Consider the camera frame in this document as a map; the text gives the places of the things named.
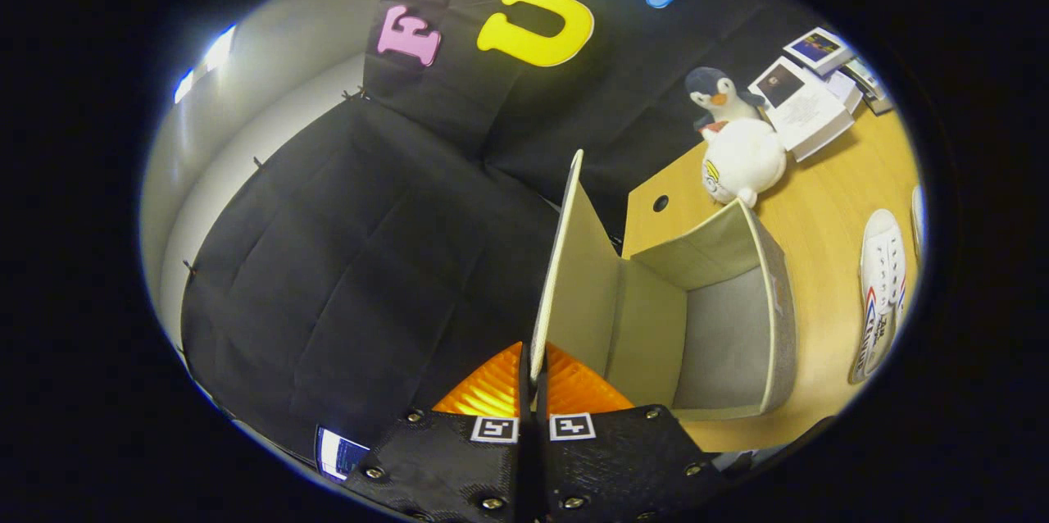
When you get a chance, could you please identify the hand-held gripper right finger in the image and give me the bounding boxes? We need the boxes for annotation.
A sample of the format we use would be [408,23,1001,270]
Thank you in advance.
[537,341,730,523]

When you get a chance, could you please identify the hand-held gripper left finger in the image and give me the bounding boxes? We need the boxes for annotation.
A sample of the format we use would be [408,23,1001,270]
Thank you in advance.
[340,341,534,523]

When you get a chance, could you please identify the grey fabric storage box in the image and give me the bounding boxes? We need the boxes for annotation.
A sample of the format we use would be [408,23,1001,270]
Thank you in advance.
[531,149,797,422]

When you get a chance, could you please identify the white striped canvas shoe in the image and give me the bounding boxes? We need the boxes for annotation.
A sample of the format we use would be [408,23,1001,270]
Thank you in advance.
[911,185,928,262]
[848,209,908,385]

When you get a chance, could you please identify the lit blue white screen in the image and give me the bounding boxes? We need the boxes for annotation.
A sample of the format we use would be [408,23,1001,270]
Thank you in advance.
[316,426,370,481]

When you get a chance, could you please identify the white round plush toy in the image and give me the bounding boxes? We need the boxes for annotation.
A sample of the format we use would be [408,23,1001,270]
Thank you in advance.
[702,118,788,208]

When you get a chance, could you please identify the grey penguin plush toy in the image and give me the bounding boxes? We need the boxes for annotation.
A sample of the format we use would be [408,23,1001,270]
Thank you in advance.
[685,66,767,134]

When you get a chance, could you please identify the white book with portrait cover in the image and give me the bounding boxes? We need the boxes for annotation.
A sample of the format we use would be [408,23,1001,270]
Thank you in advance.
[747,56,856,162]

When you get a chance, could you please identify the book with pale green cover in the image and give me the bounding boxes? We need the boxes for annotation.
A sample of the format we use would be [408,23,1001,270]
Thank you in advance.
[844,56,886,102]

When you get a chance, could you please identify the book with blue picture cover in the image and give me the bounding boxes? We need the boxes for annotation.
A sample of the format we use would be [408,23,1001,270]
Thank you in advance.
[783,27,855,75]

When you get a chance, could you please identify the large ceiling light panel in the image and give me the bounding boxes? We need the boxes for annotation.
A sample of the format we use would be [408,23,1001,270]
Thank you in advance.
[174,25,238,103]

